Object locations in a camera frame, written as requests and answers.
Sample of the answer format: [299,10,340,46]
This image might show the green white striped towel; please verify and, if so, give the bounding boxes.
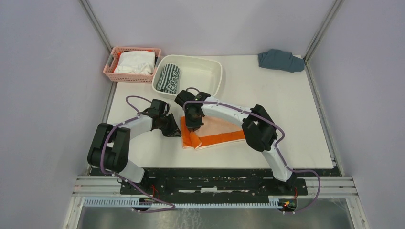
[156,63,181,94]

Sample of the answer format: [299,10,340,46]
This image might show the orange and cream cloth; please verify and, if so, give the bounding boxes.
[180,116,245,150]

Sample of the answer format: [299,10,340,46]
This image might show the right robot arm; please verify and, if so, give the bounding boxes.
[175,90,295,195]

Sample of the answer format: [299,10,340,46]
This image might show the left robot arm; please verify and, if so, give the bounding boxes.
[87,99,181,194]

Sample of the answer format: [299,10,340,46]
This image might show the white plastic tub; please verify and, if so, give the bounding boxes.
[152,54,223,100]

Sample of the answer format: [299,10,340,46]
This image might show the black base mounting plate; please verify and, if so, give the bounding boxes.
[90,168,341,207]

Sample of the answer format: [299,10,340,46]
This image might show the white cloth in basket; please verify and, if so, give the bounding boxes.
[114,51,155,75]

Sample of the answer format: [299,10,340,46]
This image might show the pink plastic basket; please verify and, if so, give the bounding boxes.
[103,46,161,83]

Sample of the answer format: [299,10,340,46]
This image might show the blue-grey folded cloth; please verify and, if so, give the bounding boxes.
[257,49,305,73]

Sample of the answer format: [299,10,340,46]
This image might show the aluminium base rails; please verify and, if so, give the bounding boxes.
[72,176,359,198]

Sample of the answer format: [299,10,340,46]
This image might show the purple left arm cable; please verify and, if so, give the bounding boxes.
[100,95,176,214]

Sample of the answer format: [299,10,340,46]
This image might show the aluminium frame post left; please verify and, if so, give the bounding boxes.
[78,0,113,53]

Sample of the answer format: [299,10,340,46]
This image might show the aluminium frame post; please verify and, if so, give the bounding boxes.
[303,0,345,83]
[78,0,113,53]

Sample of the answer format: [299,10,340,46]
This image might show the white slotted cable duct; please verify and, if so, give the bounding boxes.
[83,197,282,209]

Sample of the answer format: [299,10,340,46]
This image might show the aluminium frame post right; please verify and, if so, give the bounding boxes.
[303,0,345,83]

